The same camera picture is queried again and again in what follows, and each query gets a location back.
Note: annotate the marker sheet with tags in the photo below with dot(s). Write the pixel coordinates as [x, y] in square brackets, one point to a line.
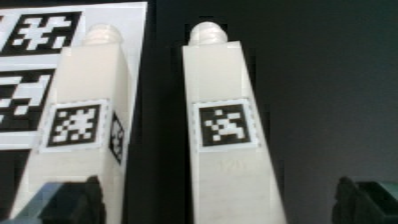
[39, 30]

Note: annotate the white leg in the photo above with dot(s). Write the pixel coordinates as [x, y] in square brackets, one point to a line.
[80, 147]
[234, 191]

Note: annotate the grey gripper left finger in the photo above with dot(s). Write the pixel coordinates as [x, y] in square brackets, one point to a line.
[64, 204]

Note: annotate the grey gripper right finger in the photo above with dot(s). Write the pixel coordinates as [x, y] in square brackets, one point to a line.
[366, 202]

